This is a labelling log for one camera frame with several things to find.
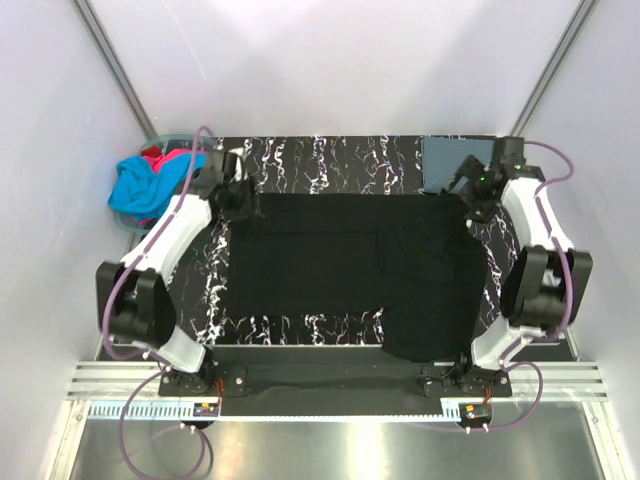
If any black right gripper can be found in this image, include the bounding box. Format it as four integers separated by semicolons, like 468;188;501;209
440;155;503;226

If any black t shirt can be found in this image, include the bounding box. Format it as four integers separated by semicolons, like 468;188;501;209
226;193;488;362

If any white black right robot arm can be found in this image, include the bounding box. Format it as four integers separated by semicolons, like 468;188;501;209
443;136;593;397

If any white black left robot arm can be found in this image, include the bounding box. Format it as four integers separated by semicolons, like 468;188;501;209
96;147;260;396

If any folded grey-blue t shirt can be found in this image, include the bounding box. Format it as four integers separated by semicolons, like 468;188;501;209
421;136;494;194

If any pink t shirt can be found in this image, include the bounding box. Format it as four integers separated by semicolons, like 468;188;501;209
140;149;192;224

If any bright blue t shirt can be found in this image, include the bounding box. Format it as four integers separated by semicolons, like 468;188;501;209
108;152;206;224

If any teal plastic laundry basket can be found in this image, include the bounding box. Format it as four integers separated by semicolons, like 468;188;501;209
113;134;193;236

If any aluminium frame post right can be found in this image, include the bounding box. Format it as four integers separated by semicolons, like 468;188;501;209
509;0;599;137

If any aluminium frame post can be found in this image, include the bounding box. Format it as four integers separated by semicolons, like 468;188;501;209
70;0;157;139
509;0;599;137

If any aluminium frame post left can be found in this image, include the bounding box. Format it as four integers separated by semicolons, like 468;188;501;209
70;0;157;139

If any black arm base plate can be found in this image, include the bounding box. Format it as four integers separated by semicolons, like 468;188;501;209
159;346;512;406

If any aluminium front rail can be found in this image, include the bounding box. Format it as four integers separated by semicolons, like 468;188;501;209
67;361;160;400

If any white slotted cable duct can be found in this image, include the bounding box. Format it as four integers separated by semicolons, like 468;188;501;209
88;397;464;421

